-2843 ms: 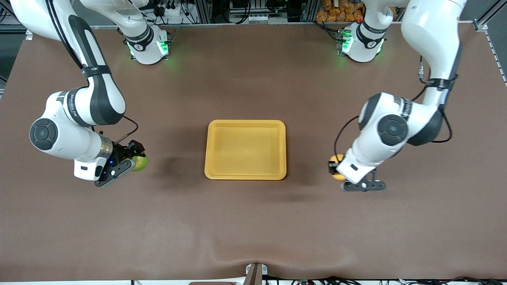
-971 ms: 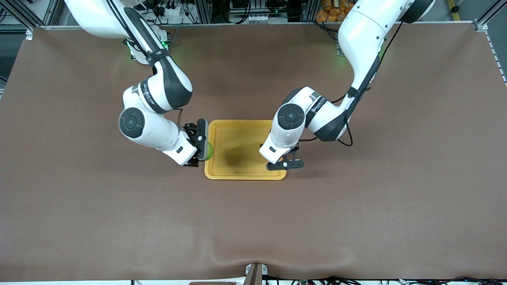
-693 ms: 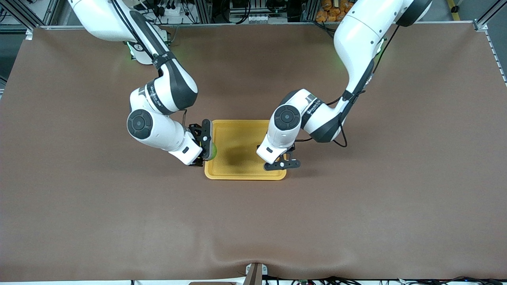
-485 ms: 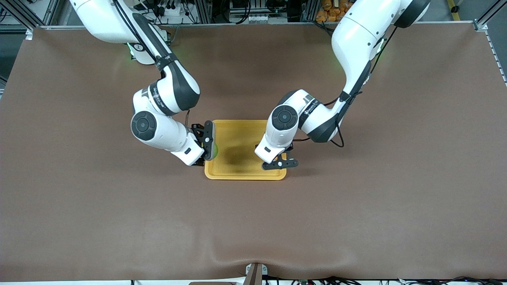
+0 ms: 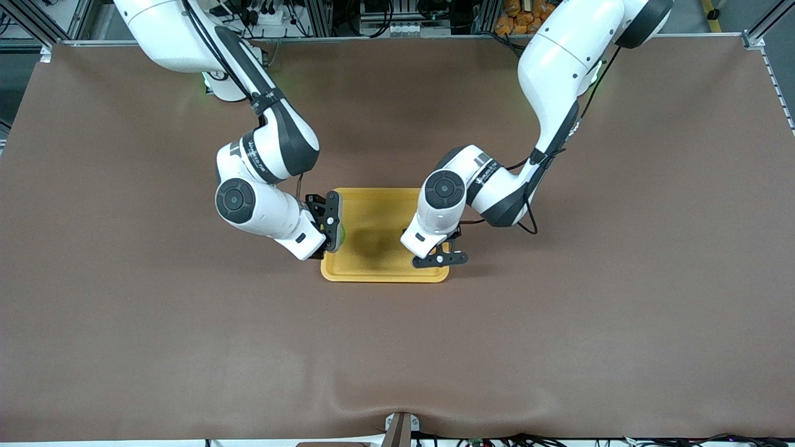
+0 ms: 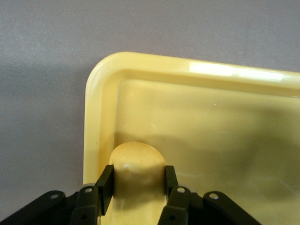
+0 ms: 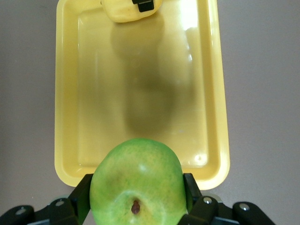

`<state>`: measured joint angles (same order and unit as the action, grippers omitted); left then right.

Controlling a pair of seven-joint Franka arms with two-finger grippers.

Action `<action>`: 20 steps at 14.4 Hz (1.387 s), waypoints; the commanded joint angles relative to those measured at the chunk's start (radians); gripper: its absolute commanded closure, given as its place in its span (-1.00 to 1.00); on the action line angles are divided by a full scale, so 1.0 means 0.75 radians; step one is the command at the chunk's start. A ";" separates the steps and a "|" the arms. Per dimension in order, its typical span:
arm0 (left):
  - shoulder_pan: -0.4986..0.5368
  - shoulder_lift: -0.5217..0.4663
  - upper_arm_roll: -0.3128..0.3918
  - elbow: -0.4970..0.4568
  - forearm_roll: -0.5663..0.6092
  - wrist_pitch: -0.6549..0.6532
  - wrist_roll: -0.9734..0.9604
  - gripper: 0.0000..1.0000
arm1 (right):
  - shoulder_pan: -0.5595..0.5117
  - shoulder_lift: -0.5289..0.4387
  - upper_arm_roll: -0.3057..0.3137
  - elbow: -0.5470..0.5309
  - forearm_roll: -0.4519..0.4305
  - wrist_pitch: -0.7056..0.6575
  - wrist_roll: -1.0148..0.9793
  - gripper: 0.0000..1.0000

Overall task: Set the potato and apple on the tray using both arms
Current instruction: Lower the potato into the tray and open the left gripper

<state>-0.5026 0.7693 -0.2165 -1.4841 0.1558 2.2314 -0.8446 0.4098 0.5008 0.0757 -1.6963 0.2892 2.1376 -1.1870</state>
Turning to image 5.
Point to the green apple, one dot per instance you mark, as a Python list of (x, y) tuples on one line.
[(342, 236)]

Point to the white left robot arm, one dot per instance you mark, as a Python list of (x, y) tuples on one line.
[(559, 62)]

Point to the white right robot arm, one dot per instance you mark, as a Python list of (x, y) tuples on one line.
[(261, 211)]

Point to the yellow plastic tray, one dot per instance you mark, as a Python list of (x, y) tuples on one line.
[(372, 267)]

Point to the brown table mat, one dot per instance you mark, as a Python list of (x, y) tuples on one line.
[(397, 347)]

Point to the metal table clamp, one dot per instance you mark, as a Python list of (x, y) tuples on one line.
[(400, 431)]

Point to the white power strip with plugs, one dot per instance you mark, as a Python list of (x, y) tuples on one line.
[(267, 18)]

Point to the white multi-socket strip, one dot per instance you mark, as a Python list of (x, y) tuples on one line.
[(394, 28)]

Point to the bag of orange items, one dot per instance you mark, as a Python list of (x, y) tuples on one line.
[(509, 25)]

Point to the aluminium table frame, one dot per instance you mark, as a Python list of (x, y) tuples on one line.
[(435, 38)]

